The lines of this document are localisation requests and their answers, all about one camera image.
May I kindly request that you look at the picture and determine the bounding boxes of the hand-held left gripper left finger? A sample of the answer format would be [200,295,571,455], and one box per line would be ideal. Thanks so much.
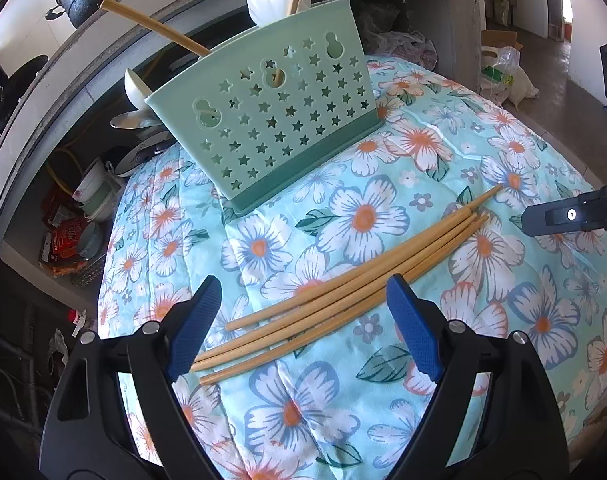
[40,275,223,480]

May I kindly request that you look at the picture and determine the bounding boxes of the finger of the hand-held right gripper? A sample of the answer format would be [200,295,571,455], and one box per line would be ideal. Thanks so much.
[521,182,607,237]

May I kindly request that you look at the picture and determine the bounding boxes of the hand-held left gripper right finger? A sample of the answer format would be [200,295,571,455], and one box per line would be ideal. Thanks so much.
[386,274,570,480]

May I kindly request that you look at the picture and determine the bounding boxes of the green plastic utensil holder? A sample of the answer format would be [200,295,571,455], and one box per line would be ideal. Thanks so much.
[144,0,387,218]

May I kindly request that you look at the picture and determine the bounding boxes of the metal spoon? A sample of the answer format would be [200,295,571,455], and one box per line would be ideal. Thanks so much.
[110,111,162,132]

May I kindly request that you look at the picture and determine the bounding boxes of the white scalloped ceramic spoon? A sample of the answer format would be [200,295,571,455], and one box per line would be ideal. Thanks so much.
[247,0,313,27]

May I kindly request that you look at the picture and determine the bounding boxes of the floral quilted blanket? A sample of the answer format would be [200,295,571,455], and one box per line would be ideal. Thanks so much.
[98,55,607,480]

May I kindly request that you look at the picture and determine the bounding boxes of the metal shelf rack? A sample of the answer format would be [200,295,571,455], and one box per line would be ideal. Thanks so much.
[71,255,107,288]

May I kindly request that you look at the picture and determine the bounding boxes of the cooking oil bottle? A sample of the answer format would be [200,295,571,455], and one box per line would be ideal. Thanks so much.
[68,307,87,338]

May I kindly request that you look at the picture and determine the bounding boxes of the teal cup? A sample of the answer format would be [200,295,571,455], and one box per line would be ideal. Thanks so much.
[76,222,104,261]

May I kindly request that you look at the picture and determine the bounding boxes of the white bin liner bag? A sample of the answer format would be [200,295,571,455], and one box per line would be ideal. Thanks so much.
[48,329,73,367]

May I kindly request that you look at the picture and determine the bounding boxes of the white green printed bag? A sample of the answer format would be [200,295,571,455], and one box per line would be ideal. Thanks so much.
[481,46,540,108]

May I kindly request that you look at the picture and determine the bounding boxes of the pile of red packets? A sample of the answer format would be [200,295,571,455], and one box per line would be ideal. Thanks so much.
[38,185,104,278]

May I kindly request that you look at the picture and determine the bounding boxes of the pale green bowl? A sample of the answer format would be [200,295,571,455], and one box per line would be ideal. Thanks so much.
[81,180,119,211]

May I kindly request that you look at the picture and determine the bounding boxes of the white printed plate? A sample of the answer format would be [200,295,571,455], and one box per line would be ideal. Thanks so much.
[116,130,177,177]

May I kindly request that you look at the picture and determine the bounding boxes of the white floral bowl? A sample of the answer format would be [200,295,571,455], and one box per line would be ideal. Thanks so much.
[74,157,109,201]

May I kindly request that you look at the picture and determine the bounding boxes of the cardboard box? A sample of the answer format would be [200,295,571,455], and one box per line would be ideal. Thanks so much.
[481,30,524,51]

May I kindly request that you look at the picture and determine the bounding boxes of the grey concrete kitchen counter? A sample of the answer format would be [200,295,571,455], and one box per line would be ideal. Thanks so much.
[0,0,489,261]

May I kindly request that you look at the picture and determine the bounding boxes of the purple clear plastic bag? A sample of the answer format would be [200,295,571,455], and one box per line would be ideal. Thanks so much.
[371,30,439,68]

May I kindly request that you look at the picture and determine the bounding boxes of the black wok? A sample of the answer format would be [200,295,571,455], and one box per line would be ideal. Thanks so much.
[0,50,49,138]

